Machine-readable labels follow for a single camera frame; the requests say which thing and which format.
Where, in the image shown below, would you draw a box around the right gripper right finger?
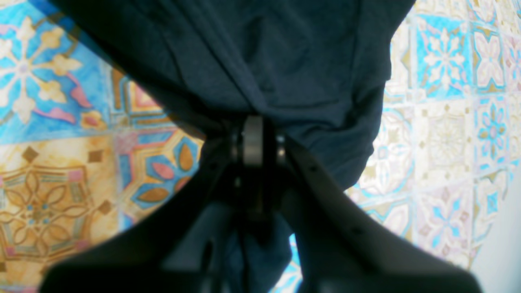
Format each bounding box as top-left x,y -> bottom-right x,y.
273,135 -> 482,293

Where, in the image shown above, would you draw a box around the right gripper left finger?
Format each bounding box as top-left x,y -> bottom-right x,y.
40,116 -> 265,293

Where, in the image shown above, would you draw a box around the black t-shirt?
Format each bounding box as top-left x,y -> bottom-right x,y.
53,0 -> 414,293

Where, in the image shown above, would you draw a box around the patterned tablecloth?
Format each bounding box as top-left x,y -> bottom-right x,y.
1,0 -> 520,293

